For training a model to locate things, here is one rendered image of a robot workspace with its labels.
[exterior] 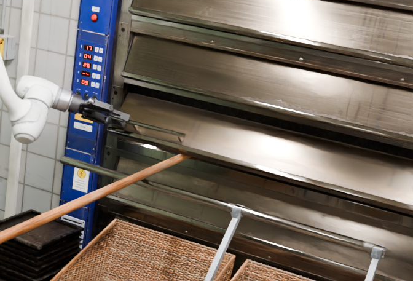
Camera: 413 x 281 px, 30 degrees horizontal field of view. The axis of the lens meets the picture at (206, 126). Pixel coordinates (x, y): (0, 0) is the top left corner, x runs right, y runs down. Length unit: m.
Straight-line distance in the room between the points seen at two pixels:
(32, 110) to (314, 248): 1.16
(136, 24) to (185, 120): 0.43
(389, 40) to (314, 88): 0.32
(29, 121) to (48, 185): 0.62
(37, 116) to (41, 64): 0.51
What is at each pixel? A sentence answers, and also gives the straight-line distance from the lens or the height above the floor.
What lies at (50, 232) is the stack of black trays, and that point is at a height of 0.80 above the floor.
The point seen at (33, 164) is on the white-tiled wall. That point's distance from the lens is 3.47.
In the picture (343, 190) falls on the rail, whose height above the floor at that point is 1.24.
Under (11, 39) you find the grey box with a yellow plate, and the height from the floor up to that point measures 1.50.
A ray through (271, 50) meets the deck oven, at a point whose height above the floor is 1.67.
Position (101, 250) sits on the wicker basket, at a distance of 3.21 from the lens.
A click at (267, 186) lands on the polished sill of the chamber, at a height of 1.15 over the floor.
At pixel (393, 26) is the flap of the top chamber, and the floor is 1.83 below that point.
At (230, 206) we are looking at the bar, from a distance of 2.62.
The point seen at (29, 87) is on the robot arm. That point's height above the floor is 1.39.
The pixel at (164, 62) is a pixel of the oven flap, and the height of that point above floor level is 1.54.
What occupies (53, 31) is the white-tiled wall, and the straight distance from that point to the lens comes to 3.32.
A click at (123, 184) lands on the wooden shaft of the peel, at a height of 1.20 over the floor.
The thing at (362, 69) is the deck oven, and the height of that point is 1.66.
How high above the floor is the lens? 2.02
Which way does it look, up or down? 13 degrees down
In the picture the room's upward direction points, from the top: 8 degrees clockwise
